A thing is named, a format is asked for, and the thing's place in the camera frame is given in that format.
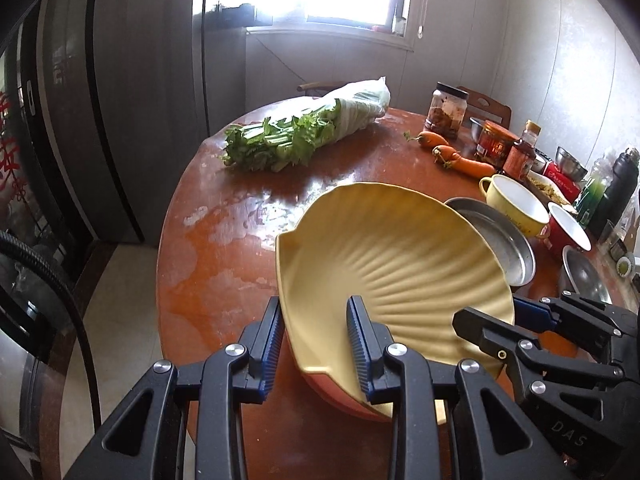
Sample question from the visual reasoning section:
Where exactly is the red label sauce jar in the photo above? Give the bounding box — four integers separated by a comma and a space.
475, 121, 521, 171

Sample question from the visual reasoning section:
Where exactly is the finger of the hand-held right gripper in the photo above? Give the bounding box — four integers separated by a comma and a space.
512, 292, 640, 343
452, 307, 626, 396

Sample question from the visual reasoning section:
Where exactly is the wooden chair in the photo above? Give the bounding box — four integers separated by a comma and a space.
456, 86, 512, 131
297, 80, 343, 97

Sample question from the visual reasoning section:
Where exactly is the orange carrot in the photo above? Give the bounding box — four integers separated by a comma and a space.
404, 131, 449, 150
450, 156, 496, 177
432, 145, 462, 167

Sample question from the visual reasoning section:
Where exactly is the white dish of pickled vegetables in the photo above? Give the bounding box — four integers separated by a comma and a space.
527, 171, 573, 207

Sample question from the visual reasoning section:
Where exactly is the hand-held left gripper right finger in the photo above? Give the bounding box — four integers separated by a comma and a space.
346, 296, 576, 480

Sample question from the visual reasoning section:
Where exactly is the black cable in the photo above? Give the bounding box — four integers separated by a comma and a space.
0, 232, 103, 411

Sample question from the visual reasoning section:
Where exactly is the celery bunch in plastic bag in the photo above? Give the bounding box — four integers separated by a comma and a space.
220, 76, 391, 173

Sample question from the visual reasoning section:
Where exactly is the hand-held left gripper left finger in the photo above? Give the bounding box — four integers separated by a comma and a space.
65, 296, 287, 480

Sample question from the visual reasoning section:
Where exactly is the black thermos flask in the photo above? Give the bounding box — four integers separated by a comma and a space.
597, 147, 640, 238

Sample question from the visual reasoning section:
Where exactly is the red instant noodle bowl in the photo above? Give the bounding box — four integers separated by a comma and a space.
547, 201, 593, 261

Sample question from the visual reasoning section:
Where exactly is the green drink bottle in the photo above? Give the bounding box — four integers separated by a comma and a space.
572, 149, 620, 226

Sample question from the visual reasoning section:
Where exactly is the steel basin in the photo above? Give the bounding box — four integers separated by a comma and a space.
559, 245, 613, 307

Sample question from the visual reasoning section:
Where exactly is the red paper decoration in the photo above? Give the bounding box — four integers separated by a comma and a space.
0, 87, 33, 206

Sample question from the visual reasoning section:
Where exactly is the round steel plate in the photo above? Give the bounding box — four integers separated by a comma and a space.
444, 196, 537, 288

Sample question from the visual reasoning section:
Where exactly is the yellow bowl with handle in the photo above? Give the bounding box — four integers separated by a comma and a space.
479, 174, 551, 240

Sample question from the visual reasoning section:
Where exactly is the yellow shell-shaped plate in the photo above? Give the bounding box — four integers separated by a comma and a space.
275, 182, 516, 426

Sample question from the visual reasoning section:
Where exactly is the clear plastic cup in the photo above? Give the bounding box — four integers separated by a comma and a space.
597, 220, 620, 250

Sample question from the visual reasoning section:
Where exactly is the dark grey refrigerator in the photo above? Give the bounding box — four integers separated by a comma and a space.
0, 0, 273, 361

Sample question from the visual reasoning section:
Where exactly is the red food packet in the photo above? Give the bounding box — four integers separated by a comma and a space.
542, 161, 583, 202

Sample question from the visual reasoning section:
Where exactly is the sauce bottle with orange cap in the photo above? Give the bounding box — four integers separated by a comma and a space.
502, 120, 543, 182

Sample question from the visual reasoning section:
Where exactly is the clear pickle jar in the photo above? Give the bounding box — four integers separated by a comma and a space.
425, 82, 469, 139

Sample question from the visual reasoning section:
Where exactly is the small steel bowl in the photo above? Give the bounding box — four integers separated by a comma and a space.
469, 116, 501, 146
556, 146, 589, 182

